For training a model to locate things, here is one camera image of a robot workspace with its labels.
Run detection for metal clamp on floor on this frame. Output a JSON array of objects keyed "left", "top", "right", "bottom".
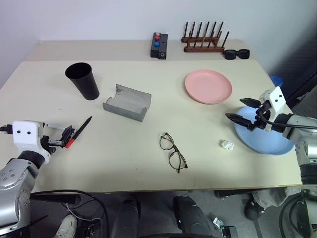
[{"left": 212, "top": 217, "right": 240, "bottom": 238}]

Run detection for small black floor box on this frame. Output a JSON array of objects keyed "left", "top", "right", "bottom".
[{"left": 79, "top": 219, "right": 105, "bottom": 238}]

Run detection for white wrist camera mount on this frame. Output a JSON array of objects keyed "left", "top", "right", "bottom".
[
  {"left": 258, "top": 86, "right": 286, "bottom": 132},
  {"left": 12, "top": 120, "right": 52, "bottom": 165}
]

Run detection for grey trouser leg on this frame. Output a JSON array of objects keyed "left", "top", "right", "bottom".
[{"left": 251, "top": 185, "right": 304, "bottom": 213}]

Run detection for pink round plate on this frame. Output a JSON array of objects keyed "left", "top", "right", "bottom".
[{"left": 184, "top": 69, "right": 233, "bottom": 105}]

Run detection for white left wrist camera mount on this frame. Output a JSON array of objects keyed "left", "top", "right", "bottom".
[{"left": 12, "top": 120, "right": 52, "bottom": 165}]

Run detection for thin white wire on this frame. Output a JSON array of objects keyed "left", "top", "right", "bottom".
[{"left": 64, "top": 201, "right": 103, "bottom": 222}]

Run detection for dark rounded shape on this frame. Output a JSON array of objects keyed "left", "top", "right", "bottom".
[
  {"left": 172, "top": 195, "right": 211, "bottom": 238},
  {"left": 112, "top": 195, "right": 142, "bottom": 238}
]

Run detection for wooden peg dish rack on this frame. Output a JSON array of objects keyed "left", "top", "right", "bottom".
[{"left": 181, "top": 21, "right": 230, "bottom": 53}]

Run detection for grey glasses case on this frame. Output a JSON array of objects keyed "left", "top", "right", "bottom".
[{"left": 102, "top": 84, "right": 152, "bottom": 123}]

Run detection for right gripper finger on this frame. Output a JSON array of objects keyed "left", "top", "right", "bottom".
[
  {"left": 225, "top": 113, "right": 256, "bottom": 130},
  {"left": 239, "top": 98, "right": 262, "bottom": 108}
]

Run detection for black box with buttons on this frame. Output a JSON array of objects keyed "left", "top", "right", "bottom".
[{"left": 150, "top": 32, "right": 161, "bottom": 59}]

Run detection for black floor cable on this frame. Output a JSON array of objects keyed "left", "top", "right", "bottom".
[{"left": 31, "top": 189, "right": 110, "bottom": 238}]

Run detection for white sneaker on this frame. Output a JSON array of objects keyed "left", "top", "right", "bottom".
[{"left": 53, "top": 214, "right": 78, "bottom": 238}]

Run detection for white paper ball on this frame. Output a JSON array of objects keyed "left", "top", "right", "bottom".
[{"left": 218, "top": 139, "right": 235, "bottom": 151}]

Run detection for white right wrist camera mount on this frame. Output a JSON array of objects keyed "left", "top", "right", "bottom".
[{"left": 258, "top": 86, "right": 286, "bottom": 132}]

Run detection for plain black box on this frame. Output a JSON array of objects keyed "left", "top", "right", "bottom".
[{"left": 157, "top": 34, "right": 169, "bottom": 60}]

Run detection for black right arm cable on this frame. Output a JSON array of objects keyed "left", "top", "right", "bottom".
[{"left": 259, "top": 101, "right": 317, "bottom": 130}]

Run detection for black plastic cup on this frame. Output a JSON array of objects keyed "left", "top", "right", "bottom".
[{"left": 65, "top": 62, "right": 101, "bottom": 101}]

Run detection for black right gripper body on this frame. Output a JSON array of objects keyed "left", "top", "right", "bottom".
[{"left": 253, "top": 99, "right": 272, "bottom": 131}]

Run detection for black rod under table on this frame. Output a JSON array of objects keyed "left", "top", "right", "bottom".
[{"left": 30, "top": 193, "right": 82, "bottom": 205}]

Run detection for black bar under table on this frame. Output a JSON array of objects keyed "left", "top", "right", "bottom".
[{"left": 213, "top": 189, "right": 251, "bottom": 199}]

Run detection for black sunglasses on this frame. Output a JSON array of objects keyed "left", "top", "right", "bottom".
[{"left": 222, "top": 49, "right": 250, "bottom": 61}]

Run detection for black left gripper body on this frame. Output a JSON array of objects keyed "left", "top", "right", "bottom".
[{"left": 40, "top": 128, "right": 64, "bottom": 154}]

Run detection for thin-framed eyeglasses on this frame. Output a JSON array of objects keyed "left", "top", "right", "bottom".
[{"left": 159, "top": 132, "right": 188, "bottom": 174}]

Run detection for black and red pen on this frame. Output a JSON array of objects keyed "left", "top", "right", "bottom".
[{"left": 64, "top": 116, "right": 93, "bottom": 150}]

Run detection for light blue round plate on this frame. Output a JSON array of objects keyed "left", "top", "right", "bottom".
[{"left": 233, "top": 106, "right": 295, "bottom": 156}]

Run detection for black shoe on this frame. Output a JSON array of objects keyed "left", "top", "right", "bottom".
[{"left": 244, "top": 198, "right": 265, "bottom": 220}]

